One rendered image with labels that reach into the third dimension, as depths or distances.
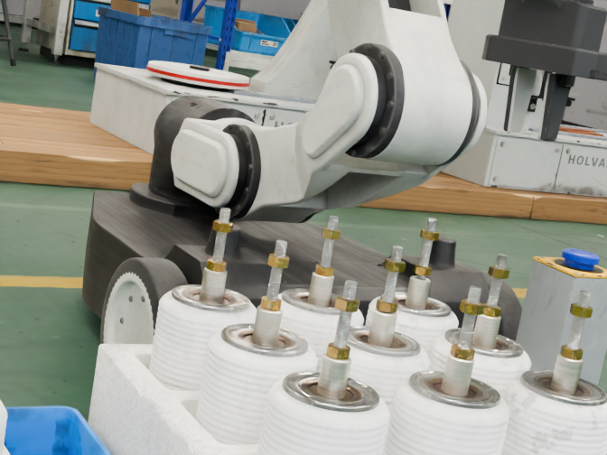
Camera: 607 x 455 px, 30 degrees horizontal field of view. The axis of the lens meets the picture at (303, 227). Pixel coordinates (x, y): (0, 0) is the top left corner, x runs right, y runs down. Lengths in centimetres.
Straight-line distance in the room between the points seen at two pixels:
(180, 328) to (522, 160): 276
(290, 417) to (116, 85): 256
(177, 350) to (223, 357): 11
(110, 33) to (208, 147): 406
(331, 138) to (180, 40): 418
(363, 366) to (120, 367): 23
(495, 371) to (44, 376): 70
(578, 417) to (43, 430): 50
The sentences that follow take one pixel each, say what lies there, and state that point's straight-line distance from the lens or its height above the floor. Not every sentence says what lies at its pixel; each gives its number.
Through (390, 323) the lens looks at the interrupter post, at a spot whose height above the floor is 27.
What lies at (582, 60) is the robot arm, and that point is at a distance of 101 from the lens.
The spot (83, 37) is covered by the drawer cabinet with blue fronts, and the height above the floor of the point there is 17.
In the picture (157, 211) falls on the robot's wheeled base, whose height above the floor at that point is 17.
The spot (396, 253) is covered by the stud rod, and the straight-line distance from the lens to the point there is 100.
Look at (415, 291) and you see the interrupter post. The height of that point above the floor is 27.
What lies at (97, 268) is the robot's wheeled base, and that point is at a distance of 170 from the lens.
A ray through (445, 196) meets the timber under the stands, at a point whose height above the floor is 5.
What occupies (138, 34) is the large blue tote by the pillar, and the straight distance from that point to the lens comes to 544.
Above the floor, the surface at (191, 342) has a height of 22.
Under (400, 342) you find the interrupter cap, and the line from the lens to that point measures 103.
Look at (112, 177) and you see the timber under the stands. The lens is 290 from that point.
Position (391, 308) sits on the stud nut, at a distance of 101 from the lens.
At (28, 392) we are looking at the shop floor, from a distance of 148.
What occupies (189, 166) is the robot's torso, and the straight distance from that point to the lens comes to 172.
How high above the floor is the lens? 53
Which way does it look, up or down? 11 degrees down
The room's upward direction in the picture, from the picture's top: 10 degrees clockwise
